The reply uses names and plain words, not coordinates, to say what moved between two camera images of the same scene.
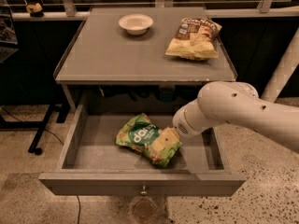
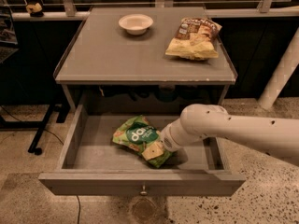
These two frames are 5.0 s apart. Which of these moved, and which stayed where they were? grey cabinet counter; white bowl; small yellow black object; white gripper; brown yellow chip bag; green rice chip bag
Moved: white gripper; green rice chip bag
Stayed: brown yellow chip bag; white bowl; small yellow black object; grey cabinet counter
